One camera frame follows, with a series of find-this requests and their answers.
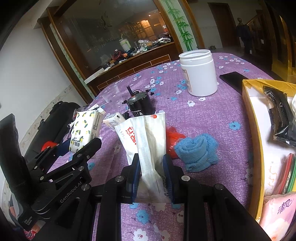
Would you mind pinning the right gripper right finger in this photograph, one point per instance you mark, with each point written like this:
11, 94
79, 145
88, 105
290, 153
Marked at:
173, 176

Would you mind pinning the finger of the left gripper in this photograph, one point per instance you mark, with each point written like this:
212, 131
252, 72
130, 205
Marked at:
45, 160
80, 158

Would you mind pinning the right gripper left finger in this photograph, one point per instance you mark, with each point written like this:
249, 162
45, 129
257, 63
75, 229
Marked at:
131, 174

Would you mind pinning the lemon print tissue pack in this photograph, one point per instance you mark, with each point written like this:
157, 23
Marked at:
85, 128

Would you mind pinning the white red-lettered tissue pack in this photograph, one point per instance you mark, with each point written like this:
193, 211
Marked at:
146, 136

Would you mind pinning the colourful sponge pack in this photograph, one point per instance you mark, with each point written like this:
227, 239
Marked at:
287, 174

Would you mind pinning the black snack packet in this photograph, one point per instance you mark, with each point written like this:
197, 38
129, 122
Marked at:
281, 116

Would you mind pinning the white cloth rag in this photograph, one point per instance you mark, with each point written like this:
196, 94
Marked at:
293, 104

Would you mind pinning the black bag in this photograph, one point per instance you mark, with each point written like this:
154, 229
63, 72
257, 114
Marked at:
53, 128

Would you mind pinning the blue rolled towel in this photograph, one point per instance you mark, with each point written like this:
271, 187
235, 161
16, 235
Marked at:
197, 153

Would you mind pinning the red plastic bag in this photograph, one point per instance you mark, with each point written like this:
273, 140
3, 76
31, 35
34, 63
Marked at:
172, 138

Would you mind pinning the small white tissue packet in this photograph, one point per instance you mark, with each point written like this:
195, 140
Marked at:
113, 120

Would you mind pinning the purple floral tablecloth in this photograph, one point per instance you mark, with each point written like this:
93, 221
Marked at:
221, 115

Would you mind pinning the black motor part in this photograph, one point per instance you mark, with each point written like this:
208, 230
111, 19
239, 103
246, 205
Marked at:
139, 102

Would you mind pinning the yellow cardboard box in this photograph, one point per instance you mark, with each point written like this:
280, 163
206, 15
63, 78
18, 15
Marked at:
268, 154

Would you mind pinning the pink tissue pack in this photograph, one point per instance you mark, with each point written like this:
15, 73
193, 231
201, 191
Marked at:
277, 214

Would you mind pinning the white plastic jar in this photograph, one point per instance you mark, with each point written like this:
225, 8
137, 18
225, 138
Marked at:
199, 72

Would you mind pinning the black smartphone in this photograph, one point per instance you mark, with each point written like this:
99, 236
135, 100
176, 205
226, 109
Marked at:
234, 80

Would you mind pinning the wooden sideboard cabinet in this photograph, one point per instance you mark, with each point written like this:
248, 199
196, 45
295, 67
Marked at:
151, 58

